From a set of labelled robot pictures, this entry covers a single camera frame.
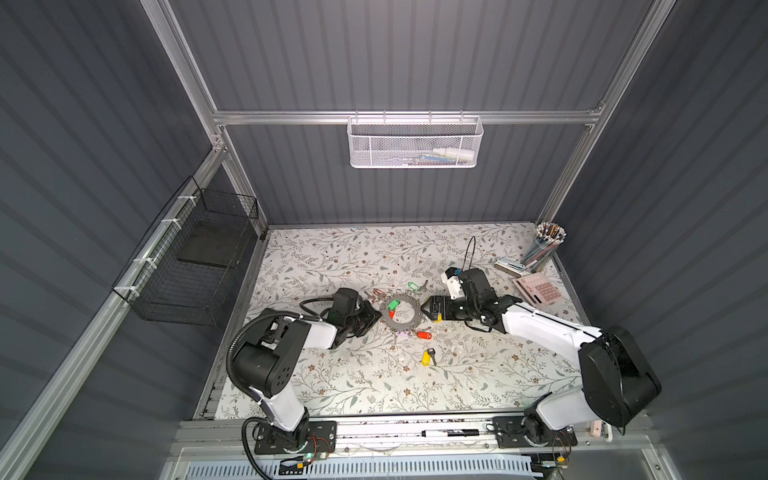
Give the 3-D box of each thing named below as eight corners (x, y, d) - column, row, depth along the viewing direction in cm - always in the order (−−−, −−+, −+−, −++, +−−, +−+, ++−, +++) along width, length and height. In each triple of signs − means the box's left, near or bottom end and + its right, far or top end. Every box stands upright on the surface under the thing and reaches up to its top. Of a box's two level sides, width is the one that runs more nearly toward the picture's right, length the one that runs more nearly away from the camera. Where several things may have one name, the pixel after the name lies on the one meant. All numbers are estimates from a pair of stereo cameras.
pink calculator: (534, 308, 98) (538, 304, 96) (514, 282, 105) (517, 277, 103) (559, 299, 101) (563, 295, 99) (538, 274, 107) (541, 269, 105)
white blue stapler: (492, 266, 110) (494, 262, 108) (496, 258, 113) (498, 254, 110) (521, 278, 107) (523, 273, 105) (524, 269, 109) (526, 265, 107)
